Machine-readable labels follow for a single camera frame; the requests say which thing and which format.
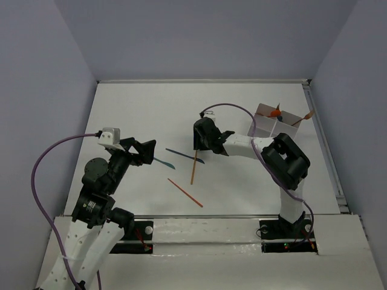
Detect yellow-orange chopstick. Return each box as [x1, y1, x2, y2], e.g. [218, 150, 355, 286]
[190, 150, 198, 185]

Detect orange plastic spoon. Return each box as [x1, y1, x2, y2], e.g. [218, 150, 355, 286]
[257, 110, 282, 118]

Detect copper fork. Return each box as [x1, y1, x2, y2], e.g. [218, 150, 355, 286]
[292, 110, 314, 126]

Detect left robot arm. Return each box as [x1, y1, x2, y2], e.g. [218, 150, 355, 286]
[31, 128, 157, 289]

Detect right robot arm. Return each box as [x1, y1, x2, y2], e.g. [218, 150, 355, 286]
[193, 117, 311, 237]

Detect dark blue plastic knife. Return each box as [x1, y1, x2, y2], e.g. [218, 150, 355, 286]
[165, 148, 205, 164]

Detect teal plastic knife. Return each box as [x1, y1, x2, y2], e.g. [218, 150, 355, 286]
[154, 157, 175, 170]

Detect red-orange chopstick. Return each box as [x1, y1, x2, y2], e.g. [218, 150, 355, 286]
[167, 178, 203, 208]

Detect white divided utensil container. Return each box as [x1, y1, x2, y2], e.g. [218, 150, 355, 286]
[247, 103, 301, 140]

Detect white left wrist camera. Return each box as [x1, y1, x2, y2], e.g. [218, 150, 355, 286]
[98, 127, 120, 148]

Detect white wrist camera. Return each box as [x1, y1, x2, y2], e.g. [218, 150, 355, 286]
[98, 127, 120, 148]
[200, 110, 216, 122]

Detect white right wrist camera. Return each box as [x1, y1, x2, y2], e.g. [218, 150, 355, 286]
[200, 110, 216, 122]

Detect aluminium table edge rail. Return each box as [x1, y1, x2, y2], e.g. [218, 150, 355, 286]
[97, 79, 311, 85]

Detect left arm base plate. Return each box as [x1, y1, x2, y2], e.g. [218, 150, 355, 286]
[110, 220, 154, 254]

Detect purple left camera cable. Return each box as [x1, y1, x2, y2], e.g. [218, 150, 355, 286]
[31, 132, 102, 290]

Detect purple camera cable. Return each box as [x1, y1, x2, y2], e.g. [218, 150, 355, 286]
[201, 103, 315, 251]
[31, 132, 102, 290]

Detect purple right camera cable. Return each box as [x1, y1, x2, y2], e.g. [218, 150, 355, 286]
[201, 103, 315, 251]

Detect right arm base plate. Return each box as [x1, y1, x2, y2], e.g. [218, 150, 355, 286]
[256, 219, 317, 254]

